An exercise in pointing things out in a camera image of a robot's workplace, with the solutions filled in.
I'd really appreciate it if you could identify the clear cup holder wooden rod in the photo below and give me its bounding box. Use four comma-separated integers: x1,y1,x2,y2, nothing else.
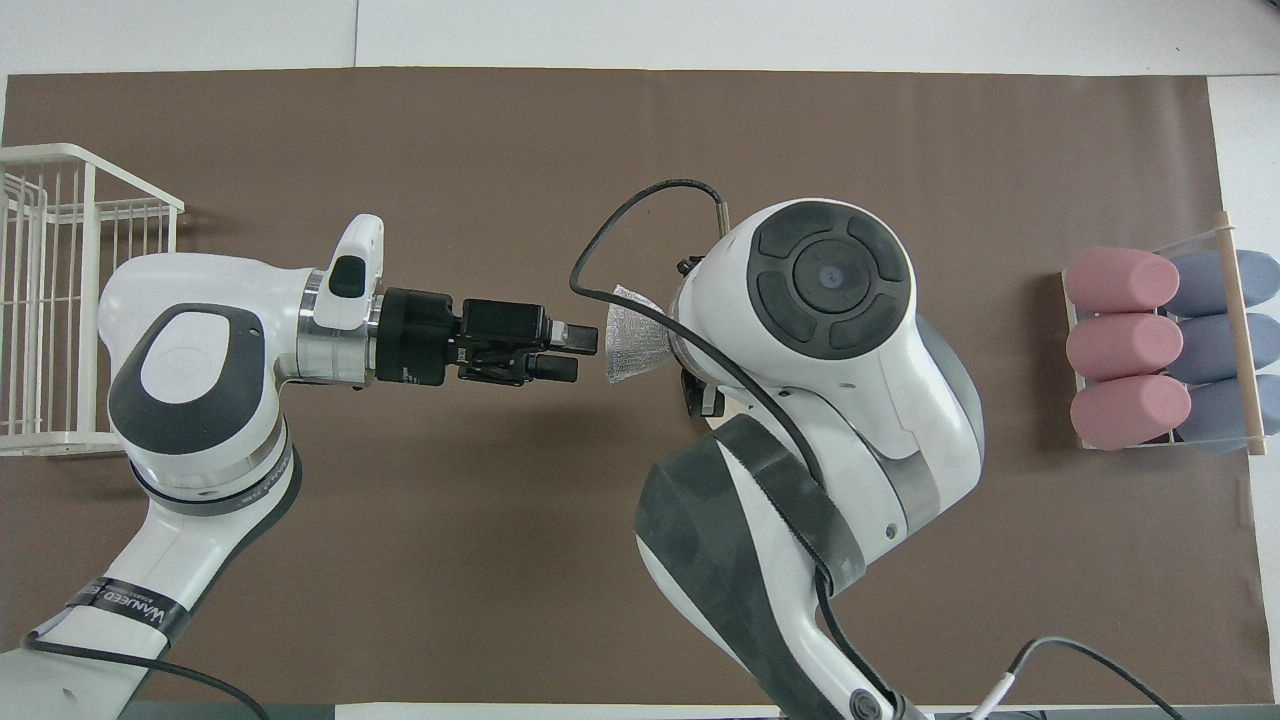
1060,210,1269,458

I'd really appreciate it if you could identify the brown table mat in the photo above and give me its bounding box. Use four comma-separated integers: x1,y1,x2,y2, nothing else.
0,67,1273,706

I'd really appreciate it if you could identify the silver bubble wrap piece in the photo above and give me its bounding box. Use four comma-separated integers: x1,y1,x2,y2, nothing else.
604,284,674,389

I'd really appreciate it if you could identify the white wire dish rack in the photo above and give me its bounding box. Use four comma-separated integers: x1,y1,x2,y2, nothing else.
0,143,186,458

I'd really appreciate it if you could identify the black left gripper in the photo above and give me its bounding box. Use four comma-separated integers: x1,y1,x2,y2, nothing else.
375,256,703,389

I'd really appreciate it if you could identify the blue plastic cup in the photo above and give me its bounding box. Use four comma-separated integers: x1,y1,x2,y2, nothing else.
1175,313,1280,386
1168,250,1280,321
1178,372,1280,454

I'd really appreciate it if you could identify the thin cable with white connector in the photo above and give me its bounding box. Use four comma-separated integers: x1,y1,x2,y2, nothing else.
958,636,1183,720

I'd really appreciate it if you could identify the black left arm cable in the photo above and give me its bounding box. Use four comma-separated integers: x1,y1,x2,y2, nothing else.
22,632,269,720

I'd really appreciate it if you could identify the pink plastic cup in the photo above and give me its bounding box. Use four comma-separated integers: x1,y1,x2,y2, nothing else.
1065,312,1184,382
1062,247,1181,315
1069,374,1193,452

